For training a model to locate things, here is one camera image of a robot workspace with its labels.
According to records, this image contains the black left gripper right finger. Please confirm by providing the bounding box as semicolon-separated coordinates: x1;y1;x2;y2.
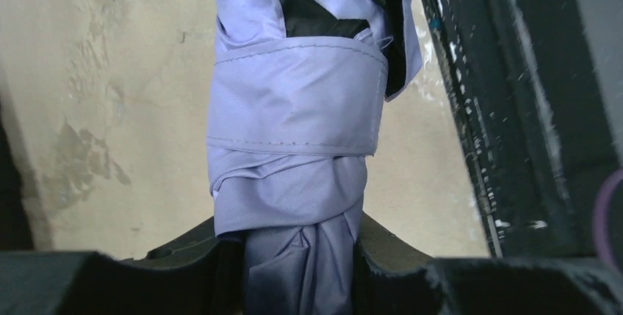
353;215;622;314

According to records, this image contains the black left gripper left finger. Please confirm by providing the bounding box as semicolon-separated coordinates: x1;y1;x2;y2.
1;219;243;314

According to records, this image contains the lilac umbrella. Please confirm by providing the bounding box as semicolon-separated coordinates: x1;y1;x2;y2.
206;0;422;314

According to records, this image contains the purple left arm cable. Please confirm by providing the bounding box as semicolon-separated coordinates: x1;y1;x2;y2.
591;167;623;275

